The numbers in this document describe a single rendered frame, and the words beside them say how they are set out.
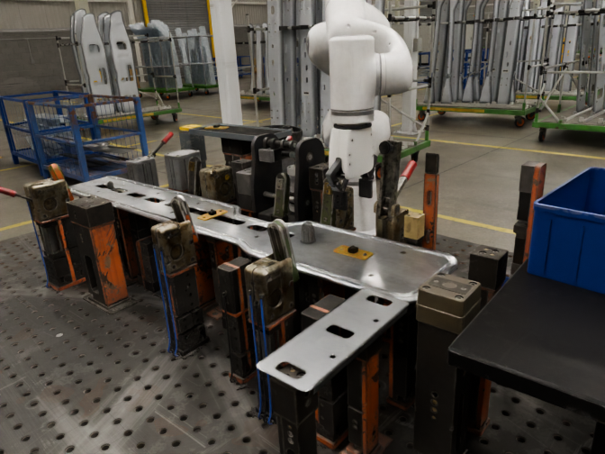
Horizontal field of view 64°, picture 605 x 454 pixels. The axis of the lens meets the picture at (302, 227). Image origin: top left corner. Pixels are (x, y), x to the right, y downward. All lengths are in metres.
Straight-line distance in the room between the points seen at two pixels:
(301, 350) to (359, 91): 0.48
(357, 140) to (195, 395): 0.67
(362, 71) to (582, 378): 0.60
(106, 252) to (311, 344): 0.92
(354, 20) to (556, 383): 0.75
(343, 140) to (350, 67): 0.13
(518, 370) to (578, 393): 0.07
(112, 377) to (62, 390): 0.11
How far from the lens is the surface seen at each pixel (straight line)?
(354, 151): 0.96
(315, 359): 0.74
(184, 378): 1.25
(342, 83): 0.94
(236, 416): 1.12
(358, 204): 1.72
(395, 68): 0.95
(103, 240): 1.54
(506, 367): 0.70
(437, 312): 0.80
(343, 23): 1.07
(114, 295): 1.61
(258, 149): 1.39
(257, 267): 0.91
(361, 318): 0.83
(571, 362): 0.74
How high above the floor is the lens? 1.43
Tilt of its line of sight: 21 degrees down
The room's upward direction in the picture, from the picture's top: 3 degrees counter-clockwise
